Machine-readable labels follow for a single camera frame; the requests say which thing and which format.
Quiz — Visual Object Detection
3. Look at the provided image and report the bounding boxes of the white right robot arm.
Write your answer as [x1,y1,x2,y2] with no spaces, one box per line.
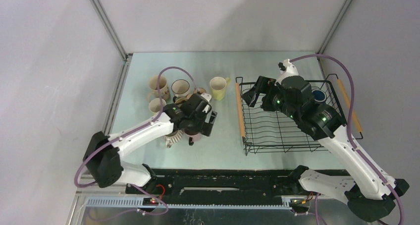
[241,76,409,222]

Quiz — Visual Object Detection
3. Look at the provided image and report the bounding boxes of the black wire dish rack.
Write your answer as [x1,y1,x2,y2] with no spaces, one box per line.
[235,74,347,156]

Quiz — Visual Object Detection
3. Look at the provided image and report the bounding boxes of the wooden rack handle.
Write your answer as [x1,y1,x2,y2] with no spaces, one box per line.
[337,79,363,135]
[235,83,246,138]

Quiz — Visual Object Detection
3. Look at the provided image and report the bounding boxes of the right wooden rack handle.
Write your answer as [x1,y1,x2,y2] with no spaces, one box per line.
[337,79,363,135]

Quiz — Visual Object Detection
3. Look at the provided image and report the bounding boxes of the light green mug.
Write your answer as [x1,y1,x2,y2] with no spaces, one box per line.
[148,98,166,114]

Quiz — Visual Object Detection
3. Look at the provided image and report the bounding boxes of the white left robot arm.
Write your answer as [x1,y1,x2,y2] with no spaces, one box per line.
[83,93,217,194]

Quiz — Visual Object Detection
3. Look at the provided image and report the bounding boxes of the yellow green faceted mug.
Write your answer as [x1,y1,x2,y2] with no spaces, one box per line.
[210,76,231,101]

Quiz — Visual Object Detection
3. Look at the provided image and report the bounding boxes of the floral patterned cream mug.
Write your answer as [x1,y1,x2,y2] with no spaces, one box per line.
[147,75,170,102]

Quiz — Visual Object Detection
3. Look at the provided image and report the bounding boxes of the white mug black handle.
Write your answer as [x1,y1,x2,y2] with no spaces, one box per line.
[171,79,190,98]

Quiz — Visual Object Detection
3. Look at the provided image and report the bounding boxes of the small red orange cup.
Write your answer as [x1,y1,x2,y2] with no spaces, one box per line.
[194,88,207,95]

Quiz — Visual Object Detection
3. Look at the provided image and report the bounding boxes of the striped grey white mug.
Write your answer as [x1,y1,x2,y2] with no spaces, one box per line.
[163,130,184,148]

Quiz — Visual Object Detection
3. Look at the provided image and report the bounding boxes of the left wooden rack handle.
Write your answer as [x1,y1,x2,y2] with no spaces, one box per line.
[235,83,246,138]

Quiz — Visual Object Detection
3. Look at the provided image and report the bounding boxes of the aluminium slotted rail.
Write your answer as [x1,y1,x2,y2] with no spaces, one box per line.
[85,196,291,210]

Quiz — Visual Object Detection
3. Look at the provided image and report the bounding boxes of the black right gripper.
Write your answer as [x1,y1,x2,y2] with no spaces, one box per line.
[241,76,299,122]

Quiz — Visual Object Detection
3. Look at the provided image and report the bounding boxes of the beige round speckled mug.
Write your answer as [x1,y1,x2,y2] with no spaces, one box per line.
[174,97,188,107]

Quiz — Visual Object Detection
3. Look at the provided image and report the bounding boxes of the dark blue mug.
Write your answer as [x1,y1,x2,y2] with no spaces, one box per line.
[312,89,327,104]

